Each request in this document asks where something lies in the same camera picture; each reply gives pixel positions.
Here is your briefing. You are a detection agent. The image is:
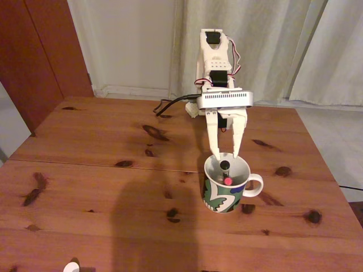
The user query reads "white marker with black cap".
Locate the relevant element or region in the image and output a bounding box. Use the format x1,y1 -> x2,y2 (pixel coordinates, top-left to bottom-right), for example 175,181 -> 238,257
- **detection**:
219,159 -> 232,177

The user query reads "red white black servo cable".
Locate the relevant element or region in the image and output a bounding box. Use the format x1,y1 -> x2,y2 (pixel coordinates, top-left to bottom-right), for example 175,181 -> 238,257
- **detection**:
226,37 -> 243,78
193,77 -> 213,87

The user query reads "brown wooden door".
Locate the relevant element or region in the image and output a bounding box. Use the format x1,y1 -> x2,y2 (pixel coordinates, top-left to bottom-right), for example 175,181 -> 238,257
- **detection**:
0,0 -> 95,137

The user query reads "thin black cable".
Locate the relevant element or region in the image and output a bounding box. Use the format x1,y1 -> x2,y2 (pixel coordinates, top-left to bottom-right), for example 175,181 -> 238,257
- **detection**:
338,184 -> 363,192

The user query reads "black pen with red end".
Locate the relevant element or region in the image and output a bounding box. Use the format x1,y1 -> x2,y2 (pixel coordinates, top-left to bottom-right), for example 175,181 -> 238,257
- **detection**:
217,175 -> 234,187

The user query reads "white curtain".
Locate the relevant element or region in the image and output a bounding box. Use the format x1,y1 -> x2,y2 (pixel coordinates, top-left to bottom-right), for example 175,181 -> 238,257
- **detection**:
288,0 -> 363,108
170,0 -> 331,106

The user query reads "white mug with green pattern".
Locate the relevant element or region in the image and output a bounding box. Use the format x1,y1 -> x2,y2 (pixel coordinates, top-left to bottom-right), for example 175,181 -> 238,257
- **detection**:
202,152 -> 264,215

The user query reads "silver camera box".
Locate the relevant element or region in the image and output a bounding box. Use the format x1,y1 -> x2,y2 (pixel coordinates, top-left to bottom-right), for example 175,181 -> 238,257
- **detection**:
196,90 -> 255,111

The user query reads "black camera cable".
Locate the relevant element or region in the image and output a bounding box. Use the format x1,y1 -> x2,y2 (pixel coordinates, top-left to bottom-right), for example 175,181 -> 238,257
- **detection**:
153,93 -> 200,118

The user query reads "small white round object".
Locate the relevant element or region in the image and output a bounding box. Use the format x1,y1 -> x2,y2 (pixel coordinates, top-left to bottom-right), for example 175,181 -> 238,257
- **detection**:
62,261 -> 81,272

